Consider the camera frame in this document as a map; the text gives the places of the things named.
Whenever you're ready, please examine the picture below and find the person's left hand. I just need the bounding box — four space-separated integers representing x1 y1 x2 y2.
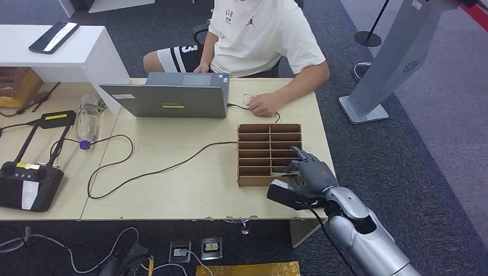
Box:
247 92 285 118

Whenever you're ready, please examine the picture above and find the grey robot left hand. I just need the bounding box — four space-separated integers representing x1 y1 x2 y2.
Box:
98 257 120 276

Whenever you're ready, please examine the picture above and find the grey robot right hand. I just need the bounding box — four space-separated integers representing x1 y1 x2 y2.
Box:
285 145 339 199

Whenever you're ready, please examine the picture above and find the person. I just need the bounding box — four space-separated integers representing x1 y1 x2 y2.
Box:
143 0 330 118

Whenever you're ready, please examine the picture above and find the grey laptop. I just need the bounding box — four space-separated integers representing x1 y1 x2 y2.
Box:
99 72 231 119

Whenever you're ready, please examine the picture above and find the pale desk leg panel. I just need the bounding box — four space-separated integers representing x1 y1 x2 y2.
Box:
289 220 329 249

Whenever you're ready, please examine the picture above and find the cardboard slot organizer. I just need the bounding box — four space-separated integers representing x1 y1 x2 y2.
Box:
237 122 304 187

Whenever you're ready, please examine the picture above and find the floor socket with white plug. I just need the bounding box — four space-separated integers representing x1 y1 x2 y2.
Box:
169 240 192 265

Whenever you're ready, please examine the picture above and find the grey shoe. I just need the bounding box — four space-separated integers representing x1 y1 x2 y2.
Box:
352 62 372 83

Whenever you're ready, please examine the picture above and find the black remote controller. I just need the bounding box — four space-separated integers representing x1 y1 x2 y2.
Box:
0 160 66 213

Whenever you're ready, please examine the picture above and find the floor socket with yellow label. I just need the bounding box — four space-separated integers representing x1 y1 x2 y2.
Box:
200 236 223 261

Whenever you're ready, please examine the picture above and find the white furniture base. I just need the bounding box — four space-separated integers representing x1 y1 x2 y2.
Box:
57 0 157 18

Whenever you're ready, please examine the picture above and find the yellow floor mat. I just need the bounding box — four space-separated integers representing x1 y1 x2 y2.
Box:
195 261 301 276

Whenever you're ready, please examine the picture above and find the clear bottle purple cap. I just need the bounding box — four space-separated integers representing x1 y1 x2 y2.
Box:
75 94 101 151

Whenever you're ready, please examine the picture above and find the white desk shelf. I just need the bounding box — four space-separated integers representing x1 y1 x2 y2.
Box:
0 24 132 115

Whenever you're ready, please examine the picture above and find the grey kiosk stand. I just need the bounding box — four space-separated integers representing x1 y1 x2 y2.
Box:
338 0 460 126

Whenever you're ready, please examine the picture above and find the black smartphone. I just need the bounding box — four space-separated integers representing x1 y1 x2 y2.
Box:
28 21 80 55

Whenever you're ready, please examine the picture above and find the thin black stand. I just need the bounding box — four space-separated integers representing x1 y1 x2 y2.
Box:
0 80 62 117

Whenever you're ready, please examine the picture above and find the yellow wooden box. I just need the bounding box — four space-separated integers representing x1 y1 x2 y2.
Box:
0 66 44 109

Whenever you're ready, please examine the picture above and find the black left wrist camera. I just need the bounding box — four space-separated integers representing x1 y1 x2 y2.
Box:
125 243 150 268

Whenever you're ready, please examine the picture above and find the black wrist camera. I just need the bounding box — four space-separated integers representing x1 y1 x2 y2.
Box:
125 243 150 268
266 179 327 211

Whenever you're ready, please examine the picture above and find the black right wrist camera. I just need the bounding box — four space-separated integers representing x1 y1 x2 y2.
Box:
266 179 327 211

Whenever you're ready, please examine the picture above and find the white floor cable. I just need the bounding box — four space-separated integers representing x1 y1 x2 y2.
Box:
0 227 188 276

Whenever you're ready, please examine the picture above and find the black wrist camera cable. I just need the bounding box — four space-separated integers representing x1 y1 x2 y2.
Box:
304 204 357 276

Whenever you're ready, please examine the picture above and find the long black cable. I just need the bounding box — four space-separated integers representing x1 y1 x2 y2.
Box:
49 102 281 200

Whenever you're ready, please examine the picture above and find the white plug cable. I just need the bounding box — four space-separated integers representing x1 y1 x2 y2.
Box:
179 249 214 276

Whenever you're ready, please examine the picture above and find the black stanchion post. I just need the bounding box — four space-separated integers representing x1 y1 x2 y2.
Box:
353 0 391 48

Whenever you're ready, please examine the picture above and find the thin black cable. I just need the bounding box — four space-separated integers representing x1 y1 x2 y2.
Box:
0 120 41 138

